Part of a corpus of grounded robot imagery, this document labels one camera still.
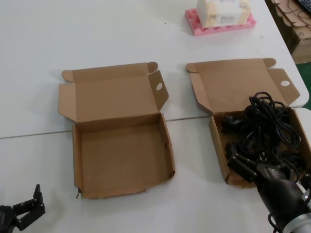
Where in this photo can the pink foam tray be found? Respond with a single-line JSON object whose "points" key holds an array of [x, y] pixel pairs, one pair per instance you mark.
{"points": [[193, 26]]}

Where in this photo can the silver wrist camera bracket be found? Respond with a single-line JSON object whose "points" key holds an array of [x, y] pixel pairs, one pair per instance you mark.
{"points": [[306, 194]]}

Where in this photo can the closed brown cardboard carton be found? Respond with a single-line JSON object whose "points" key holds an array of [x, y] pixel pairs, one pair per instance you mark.
{"points": [[302, 46]]}

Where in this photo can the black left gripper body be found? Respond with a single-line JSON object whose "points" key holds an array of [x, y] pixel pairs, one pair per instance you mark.
{"points": [[6, 218]]}

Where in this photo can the stack of die-cut cardboard sheets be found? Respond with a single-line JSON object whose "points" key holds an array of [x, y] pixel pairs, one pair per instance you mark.
{"points": [[289, 12]]}

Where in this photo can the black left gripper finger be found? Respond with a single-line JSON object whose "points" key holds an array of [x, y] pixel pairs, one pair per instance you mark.
{"points": [[31, 216], [36, 194]]}

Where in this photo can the black keyboard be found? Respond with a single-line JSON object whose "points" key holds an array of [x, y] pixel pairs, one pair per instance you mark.
{"points": [[305, 4]]}

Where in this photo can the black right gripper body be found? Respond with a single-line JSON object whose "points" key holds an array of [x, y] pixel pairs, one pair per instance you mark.
{"points": [[279, 194]]}

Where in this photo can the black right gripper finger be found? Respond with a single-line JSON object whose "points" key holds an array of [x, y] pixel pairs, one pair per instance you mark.
{"points": [[295, 168], [243, 167]]}

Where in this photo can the empty brown cardboard box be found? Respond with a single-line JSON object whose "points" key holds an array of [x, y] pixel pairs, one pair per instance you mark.
{"points": [[121, 157]]}

